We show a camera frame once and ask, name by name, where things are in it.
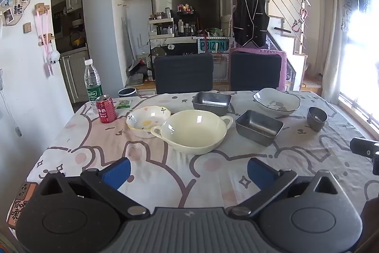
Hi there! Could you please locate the black cosmetics rack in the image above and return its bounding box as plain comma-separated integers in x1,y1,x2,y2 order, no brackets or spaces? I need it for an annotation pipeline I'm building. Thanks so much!
176,11,198,36

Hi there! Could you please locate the grey trash bin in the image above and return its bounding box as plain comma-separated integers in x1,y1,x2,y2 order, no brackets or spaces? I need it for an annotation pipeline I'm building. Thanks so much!
118,87,137,98

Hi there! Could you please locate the small metal cup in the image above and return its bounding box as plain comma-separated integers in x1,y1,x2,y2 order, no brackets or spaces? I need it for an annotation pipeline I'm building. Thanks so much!
307,106,328,132

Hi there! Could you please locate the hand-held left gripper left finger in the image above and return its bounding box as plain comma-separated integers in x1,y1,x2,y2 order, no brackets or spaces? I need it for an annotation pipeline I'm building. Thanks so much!
38,157,151,219

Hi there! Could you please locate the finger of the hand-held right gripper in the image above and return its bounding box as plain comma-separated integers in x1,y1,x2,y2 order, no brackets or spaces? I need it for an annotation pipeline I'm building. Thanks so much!
350,137,379,176

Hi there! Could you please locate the yellow pot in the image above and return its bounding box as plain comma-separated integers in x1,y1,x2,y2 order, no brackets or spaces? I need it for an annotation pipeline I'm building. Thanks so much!
69,31,86,47

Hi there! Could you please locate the beige kitchen base cabinet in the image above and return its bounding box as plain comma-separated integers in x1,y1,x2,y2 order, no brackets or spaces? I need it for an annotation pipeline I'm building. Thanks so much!
59,47,91,104

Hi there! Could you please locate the teal sign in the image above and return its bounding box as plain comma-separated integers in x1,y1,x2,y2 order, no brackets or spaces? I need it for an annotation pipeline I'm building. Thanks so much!
198,39,230,52

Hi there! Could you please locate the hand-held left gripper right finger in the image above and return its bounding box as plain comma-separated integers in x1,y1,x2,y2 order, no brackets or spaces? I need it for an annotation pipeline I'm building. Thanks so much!
226,157,347,219

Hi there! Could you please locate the clear plastic water bottle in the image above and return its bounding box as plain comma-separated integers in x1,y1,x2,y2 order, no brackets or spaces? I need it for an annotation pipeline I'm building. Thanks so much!
84,59,104,102

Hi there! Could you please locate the cream two-handled bowl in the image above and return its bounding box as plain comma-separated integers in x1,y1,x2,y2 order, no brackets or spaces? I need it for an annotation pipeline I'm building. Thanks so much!
150,110,234,155

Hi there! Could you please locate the white wavy bowl yellow print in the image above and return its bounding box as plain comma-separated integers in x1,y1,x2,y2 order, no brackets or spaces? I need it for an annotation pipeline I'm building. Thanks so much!
126,106,171,138

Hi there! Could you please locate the red drink can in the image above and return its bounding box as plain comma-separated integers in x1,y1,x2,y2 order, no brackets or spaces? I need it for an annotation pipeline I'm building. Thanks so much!
95,95,117,124

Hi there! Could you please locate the cartoon bear printed tablecloth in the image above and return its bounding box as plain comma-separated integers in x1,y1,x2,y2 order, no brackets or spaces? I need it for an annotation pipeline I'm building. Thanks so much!
7,90,379,242

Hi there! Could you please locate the pink hanging strap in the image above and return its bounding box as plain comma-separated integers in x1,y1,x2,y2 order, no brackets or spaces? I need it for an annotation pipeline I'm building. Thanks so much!
36,4,61,76

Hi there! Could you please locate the black lettered box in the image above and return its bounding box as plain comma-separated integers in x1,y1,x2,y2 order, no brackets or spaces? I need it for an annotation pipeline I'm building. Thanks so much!
167,42,198,56

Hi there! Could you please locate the white wall cable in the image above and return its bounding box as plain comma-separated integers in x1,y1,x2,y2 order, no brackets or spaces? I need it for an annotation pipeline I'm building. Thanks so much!
0,69,23,136

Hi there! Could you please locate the white cosmetics organizer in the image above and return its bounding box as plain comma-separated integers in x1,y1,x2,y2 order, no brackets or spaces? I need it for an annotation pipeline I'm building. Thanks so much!
149,17,175,39

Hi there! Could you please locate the black vest with white trim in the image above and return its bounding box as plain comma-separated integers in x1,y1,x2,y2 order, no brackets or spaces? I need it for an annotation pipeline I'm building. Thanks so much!
232,0,270,47

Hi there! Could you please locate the beige curtain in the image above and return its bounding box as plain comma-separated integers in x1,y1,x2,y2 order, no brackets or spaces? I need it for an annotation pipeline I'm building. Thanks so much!
321,0,347,105

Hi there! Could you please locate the rectangular metal tray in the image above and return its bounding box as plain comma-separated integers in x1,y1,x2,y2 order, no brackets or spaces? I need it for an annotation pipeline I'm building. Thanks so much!
192,91,232,116
235,110,284,147

